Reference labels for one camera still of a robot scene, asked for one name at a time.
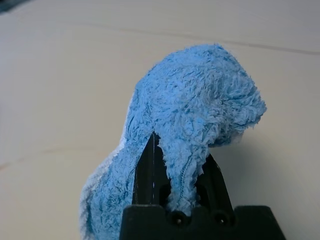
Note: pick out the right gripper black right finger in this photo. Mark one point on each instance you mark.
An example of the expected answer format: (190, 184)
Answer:
(216, 190)

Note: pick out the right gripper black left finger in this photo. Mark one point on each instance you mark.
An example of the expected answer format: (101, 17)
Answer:
(147, 180)

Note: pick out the blue terry rag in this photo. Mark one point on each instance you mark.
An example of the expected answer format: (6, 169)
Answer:
(200, 100)

